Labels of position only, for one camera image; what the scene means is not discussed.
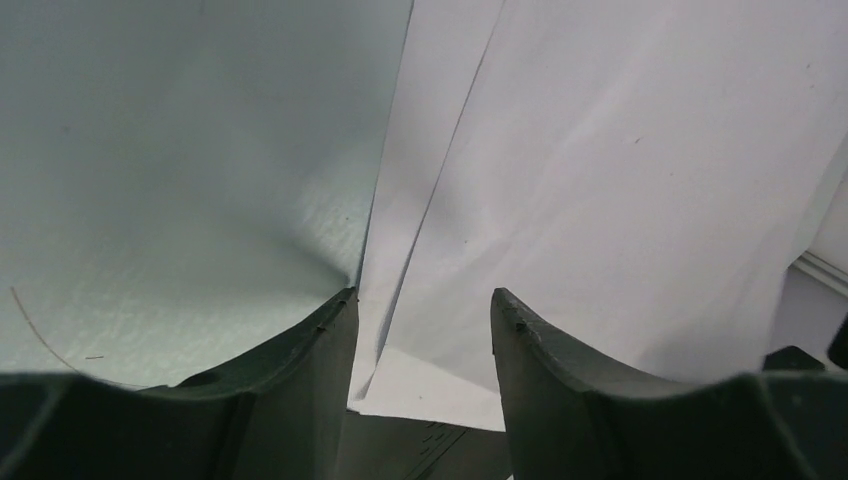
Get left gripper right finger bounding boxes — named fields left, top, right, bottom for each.
left=490, top=288, right=847, bottom=479

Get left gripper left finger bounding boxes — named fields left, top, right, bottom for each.
left=1, top=288, right=359, bottom=479

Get right aluminium frame post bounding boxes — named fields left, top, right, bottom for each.
left=792, top=252, right=848, bottom=297

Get black folder with beige cover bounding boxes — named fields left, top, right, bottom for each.
left=335, top=411, right=512, bottom=480

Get white paper sheet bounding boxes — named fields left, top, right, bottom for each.
left=348, top=1, right=503, bottom=403
left=349, top=1, right=847, bottom=431

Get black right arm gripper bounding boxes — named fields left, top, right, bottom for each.
left=763, top=331, right=847, bottom=371

